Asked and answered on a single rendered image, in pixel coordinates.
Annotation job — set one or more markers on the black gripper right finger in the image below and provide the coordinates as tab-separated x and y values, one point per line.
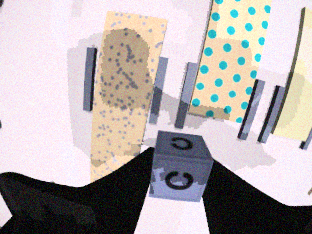
233	206

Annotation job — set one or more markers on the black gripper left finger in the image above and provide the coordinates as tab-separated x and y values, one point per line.
110	205

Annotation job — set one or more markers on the blue-grey cube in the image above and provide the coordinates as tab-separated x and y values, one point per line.
181	167

